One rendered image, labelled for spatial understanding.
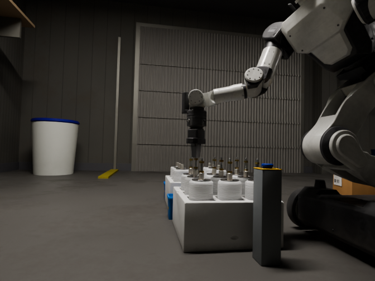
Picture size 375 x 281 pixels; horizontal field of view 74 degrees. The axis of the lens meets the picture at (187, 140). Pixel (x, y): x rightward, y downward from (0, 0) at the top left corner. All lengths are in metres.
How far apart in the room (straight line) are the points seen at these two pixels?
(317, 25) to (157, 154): 3.49
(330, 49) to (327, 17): 0.13
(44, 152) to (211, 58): 3.02
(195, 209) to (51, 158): 2.88
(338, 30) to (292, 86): 4.07
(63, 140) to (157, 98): 1.64
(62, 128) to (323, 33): 3.16
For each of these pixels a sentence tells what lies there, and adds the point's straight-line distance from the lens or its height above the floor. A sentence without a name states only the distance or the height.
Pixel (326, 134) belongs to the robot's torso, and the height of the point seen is 0.44.
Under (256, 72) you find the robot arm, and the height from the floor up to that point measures 0.70.
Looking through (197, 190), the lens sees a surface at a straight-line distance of 0.97.
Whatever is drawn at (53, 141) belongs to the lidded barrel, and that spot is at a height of 0.44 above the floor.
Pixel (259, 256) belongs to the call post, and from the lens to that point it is 0.94.
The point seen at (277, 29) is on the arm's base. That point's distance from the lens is 1.28.
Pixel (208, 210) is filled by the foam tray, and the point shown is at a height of 0.15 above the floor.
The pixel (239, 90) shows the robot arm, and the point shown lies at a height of 0.63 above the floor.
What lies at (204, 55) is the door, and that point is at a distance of 4.65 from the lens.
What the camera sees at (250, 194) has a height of 0.20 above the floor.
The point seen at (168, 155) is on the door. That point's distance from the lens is 4.26.
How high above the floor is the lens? 0.37
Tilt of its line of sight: 2 degrees up
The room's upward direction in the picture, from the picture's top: 1 degrees clockwise
